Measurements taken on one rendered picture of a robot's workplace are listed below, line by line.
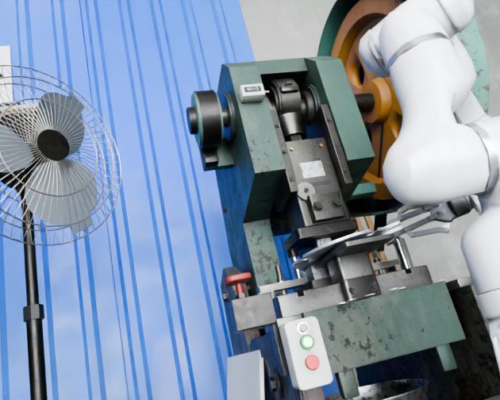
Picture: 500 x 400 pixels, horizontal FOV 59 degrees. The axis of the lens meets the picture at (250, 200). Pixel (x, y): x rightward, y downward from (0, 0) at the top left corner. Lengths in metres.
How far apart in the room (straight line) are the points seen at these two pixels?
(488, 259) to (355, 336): 0.51
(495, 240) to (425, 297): 0.56
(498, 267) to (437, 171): 0.15
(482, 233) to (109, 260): 2.05
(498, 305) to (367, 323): 0.50
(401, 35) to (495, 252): 0.37
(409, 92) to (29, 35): 2.74
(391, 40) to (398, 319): 0.66
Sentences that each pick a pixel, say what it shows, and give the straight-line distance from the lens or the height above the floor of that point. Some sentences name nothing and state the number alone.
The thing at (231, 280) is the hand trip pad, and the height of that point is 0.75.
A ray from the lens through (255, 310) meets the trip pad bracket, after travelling 1.03.
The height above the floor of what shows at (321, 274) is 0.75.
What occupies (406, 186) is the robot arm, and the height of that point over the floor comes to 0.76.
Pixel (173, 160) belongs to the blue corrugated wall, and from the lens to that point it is 2.65.
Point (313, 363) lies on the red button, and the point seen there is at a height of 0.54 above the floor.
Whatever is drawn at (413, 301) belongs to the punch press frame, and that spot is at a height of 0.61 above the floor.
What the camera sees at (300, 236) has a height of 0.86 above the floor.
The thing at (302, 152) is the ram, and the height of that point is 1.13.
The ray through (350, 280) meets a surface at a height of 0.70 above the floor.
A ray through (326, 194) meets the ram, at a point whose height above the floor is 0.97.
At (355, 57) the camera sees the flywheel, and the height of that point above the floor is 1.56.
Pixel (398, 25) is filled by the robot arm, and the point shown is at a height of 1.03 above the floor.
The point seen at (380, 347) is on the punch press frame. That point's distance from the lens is 1.13.
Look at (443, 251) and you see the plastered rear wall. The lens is 3.00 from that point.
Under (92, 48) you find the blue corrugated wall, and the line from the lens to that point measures 3.09.
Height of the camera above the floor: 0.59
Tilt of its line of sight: 19 degrees up
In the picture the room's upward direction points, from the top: 13 degrees counter-clockwise
